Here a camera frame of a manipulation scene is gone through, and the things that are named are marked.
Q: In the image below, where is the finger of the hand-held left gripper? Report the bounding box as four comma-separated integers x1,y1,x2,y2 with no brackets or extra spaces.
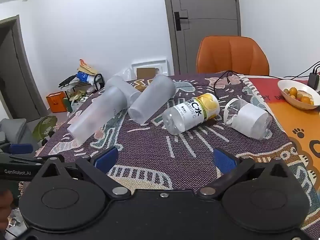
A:
9,144,35,158

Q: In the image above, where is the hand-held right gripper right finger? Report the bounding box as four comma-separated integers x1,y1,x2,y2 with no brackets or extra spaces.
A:
197,147,297,198

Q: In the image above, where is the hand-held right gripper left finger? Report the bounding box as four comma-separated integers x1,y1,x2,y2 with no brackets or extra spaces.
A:
30,147,132,198

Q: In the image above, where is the tall frosted plastic cup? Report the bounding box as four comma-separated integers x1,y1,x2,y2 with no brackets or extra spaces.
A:
67,86,126,143

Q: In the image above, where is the clear cup with white sleeve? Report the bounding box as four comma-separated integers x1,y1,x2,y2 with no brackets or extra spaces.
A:
223,98,273,141

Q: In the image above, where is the person's left hand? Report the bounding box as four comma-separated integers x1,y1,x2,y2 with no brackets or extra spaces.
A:
0,189,13,214

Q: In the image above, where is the grey sofa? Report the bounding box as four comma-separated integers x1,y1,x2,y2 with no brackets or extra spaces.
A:
0,118,38,153

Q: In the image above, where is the green round fan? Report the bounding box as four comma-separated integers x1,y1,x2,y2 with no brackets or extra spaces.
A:
32,116,58,146

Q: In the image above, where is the clear plastic bag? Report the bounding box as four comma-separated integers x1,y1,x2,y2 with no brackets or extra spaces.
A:
6,208,26,233

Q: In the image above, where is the orange box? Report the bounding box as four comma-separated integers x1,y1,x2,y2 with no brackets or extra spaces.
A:
46,92,67,113

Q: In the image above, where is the clear bottle with yellow label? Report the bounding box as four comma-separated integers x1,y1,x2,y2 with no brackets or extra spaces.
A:
162,93,221,135

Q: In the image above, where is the dark grey doorway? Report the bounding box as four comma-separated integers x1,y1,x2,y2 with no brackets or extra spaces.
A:
0,15,48,123

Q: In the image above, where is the cluttered black cart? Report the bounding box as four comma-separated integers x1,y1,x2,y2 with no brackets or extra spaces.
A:
58,59,105,107

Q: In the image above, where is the orange paw print mat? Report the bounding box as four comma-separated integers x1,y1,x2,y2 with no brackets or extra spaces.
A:
246,77,320,161

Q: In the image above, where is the white bowl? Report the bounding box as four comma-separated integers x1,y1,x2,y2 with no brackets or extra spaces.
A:
277,79,320,110

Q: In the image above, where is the brown cardboard piece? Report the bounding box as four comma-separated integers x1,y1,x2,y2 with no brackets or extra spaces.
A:
136,67,163,81

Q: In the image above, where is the pile of orange kumquats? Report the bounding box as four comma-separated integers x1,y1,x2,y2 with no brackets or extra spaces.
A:
283,87,314,105

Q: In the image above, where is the white foam tray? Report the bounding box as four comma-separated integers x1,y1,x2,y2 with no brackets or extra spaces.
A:
131,59,168,81

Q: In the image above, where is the orange chair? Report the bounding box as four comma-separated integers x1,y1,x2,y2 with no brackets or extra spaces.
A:
196,36,270,77

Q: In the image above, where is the black charger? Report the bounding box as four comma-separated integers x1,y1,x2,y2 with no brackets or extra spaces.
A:
308,72,320,91

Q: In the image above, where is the grey door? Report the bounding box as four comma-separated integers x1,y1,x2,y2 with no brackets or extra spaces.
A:
162,0,242,76

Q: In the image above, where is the black cable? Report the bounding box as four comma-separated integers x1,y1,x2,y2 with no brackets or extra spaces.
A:
283,60,320,79
214,70,310,101

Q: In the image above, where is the black door handle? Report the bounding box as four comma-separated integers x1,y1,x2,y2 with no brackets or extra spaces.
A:
174,11,188,31

